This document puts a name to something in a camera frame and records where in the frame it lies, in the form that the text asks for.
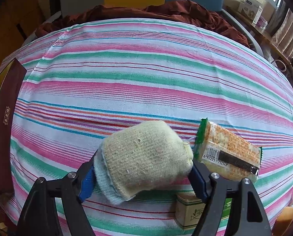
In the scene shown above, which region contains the yellow sponge block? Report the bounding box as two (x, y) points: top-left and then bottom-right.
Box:
(272, 207), (293, 236)

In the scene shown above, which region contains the cracker pack with barcode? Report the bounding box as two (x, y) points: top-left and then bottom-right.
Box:
(193, 118), (263, 183)

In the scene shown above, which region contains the cream sock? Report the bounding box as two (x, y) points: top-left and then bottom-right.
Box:
(94, 120), (193, 205)

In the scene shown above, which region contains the small green tea box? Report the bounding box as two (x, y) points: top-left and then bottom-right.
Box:
(174, 191), (233, 231)

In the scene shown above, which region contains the gold tin box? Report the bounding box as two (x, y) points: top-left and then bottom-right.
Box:
(0, 58), (27, 195)

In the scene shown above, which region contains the striped bed cover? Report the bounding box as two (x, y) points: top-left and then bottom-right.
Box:
(3, 19), (293, 224)

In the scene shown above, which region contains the wooden desk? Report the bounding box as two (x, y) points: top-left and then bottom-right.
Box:
(225, 6), (293, 79)

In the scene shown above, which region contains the right beige curtain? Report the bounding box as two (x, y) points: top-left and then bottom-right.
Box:
(266, 0), (293, 59)

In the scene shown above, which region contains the white appliance box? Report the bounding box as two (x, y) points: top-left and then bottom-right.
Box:
(238, 0), (263, 24)

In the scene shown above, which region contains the wooden wardrobe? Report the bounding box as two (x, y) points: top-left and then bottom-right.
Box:
(0, 0), (50, 65)

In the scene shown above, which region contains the dark red blanket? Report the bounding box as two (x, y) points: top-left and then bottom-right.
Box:
(35, 0), (250, 48)

